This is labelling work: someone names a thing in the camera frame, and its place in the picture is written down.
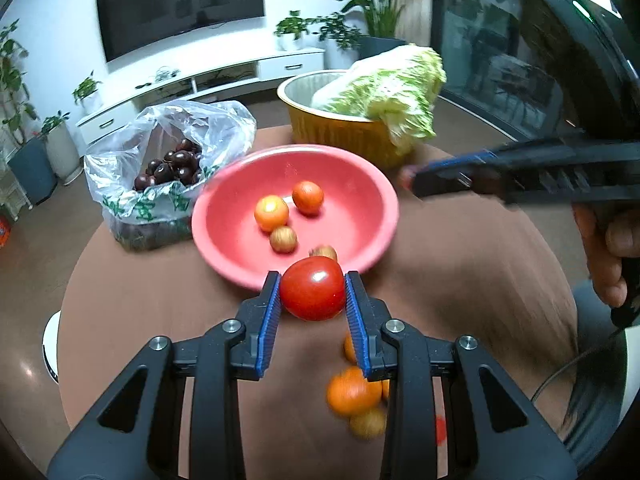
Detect red tomato front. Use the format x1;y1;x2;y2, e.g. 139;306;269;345
280;256;346;322

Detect small brown potato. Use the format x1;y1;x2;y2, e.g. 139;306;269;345
308;245;338;261

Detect large orange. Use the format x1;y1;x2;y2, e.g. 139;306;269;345
381;379;390;403

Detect person's right hand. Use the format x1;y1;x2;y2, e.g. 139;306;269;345
573;204;639;308

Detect red plastic colander bowl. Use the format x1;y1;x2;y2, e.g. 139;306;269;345
192;144;399;290

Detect napa cabbage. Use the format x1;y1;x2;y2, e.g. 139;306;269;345
311;44;447;155

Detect deep orange mandarin in bowl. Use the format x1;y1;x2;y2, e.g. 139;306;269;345
292;180;324;216

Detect pale orange in bowl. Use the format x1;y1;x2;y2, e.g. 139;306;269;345
254;195;290;233

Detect gold foil basin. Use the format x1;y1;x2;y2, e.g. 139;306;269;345
277;70;416;170

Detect dark purple grapes bunch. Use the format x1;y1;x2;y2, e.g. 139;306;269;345
132;139;204;192

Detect right side potted plants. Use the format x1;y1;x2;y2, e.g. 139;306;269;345
273;0;435;58

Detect white stool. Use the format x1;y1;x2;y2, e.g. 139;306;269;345
41;311;61;384

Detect clear plastic bag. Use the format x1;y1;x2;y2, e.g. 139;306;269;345
84;100;257;252

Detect white TV cabinet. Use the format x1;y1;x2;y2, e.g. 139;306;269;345
76;48;324;145

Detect tall plant in blue pot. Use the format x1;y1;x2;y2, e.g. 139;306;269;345
1;20;58;205

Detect small plant white pot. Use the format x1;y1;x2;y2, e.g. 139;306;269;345
72;73;103;116

